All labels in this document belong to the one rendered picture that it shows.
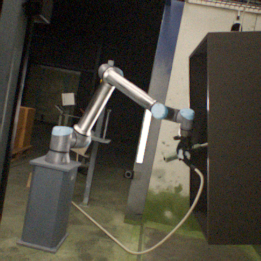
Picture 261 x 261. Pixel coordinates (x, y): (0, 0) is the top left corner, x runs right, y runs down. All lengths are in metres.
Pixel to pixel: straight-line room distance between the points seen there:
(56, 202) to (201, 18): 2.12
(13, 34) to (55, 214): 1.50
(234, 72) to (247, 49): 0.14
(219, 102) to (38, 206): 1.44
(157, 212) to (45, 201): 1.20
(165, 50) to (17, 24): 2.03
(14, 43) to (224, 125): 1.14
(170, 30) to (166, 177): 1.46
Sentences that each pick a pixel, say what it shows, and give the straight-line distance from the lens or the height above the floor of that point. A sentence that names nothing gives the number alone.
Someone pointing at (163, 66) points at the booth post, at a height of 1.63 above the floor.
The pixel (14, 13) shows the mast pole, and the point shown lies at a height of 1.31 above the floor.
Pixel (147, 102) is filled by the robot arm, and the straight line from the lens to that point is 1.60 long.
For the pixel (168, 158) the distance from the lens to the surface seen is 1.79.
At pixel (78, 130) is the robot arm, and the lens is 2.07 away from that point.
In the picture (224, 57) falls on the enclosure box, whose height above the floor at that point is 1.51.
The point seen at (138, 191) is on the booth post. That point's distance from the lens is 2.67.
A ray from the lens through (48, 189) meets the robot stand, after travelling 1.99.
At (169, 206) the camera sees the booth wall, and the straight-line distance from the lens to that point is 2.72.
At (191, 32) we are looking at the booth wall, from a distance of 2.72.
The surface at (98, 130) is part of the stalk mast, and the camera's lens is 2.83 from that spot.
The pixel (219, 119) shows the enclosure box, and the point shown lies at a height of 1.17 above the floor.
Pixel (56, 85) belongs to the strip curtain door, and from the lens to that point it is 12.36.
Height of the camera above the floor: 1.11
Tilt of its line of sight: 3 degrees down
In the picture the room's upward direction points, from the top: 11 degrees clockwise
